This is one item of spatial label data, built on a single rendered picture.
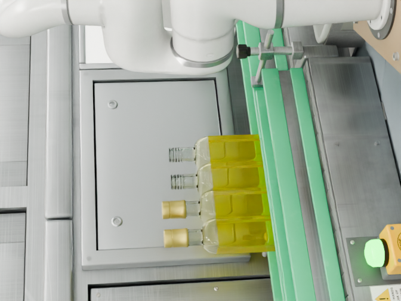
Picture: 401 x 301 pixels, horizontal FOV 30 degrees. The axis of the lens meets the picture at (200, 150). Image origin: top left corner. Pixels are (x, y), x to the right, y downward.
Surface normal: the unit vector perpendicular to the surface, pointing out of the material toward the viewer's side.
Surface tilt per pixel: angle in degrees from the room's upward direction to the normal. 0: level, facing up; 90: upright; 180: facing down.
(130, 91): 90
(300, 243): 90
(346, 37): 90
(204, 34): 86
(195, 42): 69
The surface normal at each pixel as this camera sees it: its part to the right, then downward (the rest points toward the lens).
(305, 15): 0.11, 0.79
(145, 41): 0.47, 0.65
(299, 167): 0.08, -0.48
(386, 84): -0.99, 0.04
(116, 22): -0.29, 0.66
